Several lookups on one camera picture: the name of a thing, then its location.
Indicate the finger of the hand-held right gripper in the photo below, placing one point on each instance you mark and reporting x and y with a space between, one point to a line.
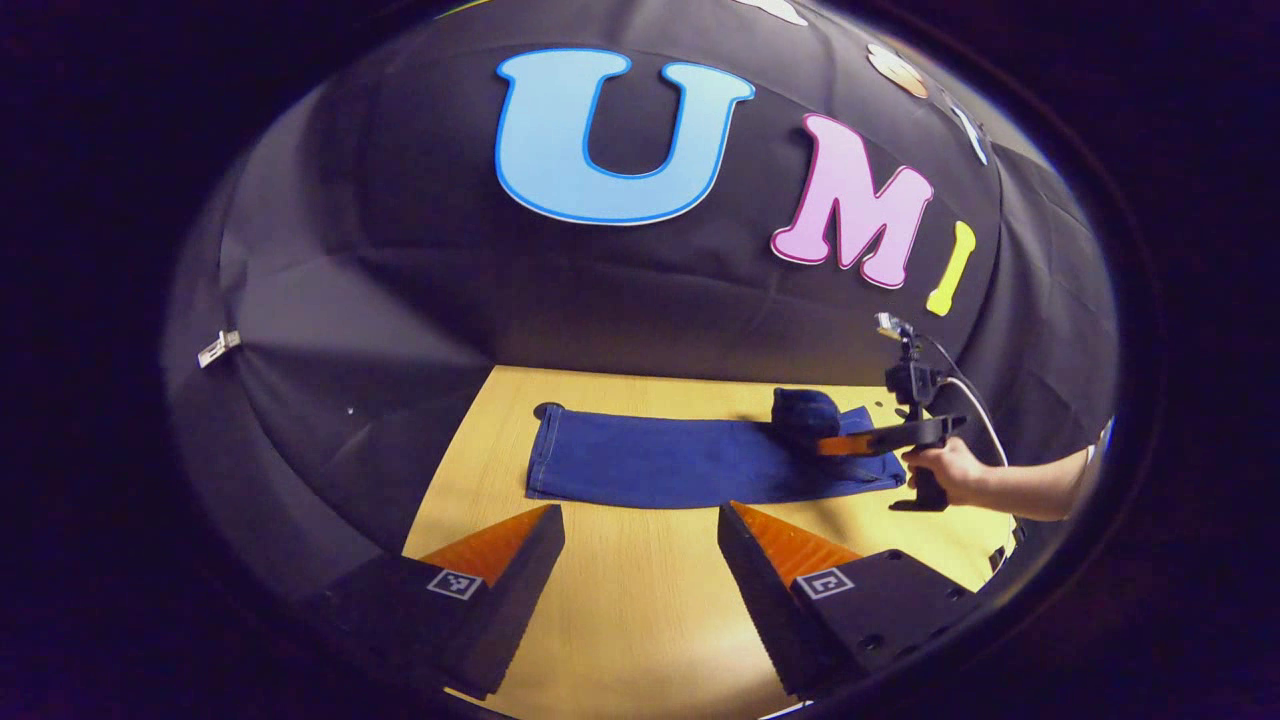
845 445

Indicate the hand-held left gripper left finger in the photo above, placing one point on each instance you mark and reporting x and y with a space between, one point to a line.
525 580

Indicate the white cloth clip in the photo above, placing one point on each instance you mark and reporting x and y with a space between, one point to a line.
218 348

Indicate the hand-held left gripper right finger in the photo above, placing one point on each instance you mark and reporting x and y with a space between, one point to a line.
760 600

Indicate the blue jeans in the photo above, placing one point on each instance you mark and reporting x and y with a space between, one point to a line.
650 460

